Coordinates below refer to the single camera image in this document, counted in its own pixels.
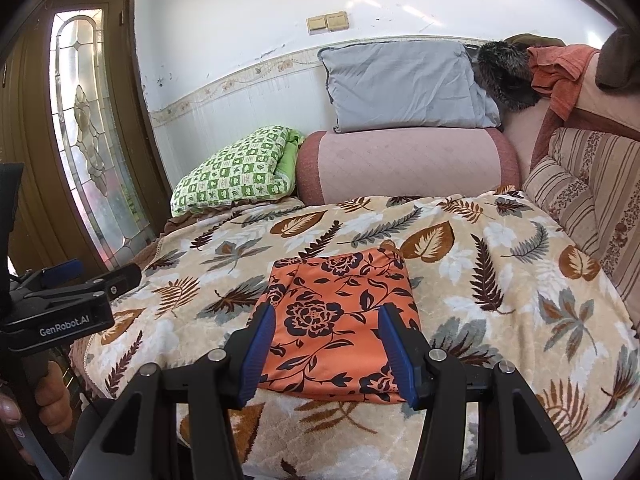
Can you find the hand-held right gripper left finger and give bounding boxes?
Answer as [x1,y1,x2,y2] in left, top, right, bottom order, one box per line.
[70,304,277,480]

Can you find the wooden stained glass door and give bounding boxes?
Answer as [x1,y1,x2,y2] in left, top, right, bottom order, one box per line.
[0,0,173,281]

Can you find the pink sofa backrest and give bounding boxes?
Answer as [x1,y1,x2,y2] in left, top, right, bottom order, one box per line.
[500,52,640,181]

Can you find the salmon cloth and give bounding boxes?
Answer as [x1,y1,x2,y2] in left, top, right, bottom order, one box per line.
[527,45,601,121]

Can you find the orange black floral garment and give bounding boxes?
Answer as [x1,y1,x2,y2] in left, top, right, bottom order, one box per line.
[256,246,421,405]

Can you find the large striped sofa cushion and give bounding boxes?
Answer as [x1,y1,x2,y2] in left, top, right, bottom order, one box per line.
[547,127,640,333]

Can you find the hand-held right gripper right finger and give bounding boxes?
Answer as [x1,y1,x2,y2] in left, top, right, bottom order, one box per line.
[377,302,583,480]

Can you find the grey pillow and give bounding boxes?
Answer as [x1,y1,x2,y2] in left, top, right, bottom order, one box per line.
[318,40,502,133]

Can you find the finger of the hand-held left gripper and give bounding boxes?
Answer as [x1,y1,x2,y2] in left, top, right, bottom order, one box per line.
[20,259,83,291]
[37,263,143,306]

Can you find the small striped cushion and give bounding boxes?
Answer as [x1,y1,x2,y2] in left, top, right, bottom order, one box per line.
[522,156,601,257]

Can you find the black furry cloth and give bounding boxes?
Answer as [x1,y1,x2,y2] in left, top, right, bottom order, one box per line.
[472,40,538,111]

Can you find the green checked pillow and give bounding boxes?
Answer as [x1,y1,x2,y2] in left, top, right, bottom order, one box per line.
[170,125,306,217]

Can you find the pink bolster pillow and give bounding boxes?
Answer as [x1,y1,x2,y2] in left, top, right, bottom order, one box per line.
[295,127,522,206]

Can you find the olive cloth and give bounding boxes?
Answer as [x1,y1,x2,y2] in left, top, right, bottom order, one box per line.
[504,33,567,53]

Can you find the person's left hand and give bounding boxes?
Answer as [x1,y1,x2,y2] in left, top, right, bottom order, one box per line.
[0,359,72,461]

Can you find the dark brown cloth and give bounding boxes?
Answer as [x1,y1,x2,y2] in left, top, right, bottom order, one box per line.
[596,25,640,92]

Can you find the beige leaf print blanket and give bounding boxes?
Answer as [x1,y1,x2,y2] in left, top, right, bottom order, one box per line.
[82,191,640,480]

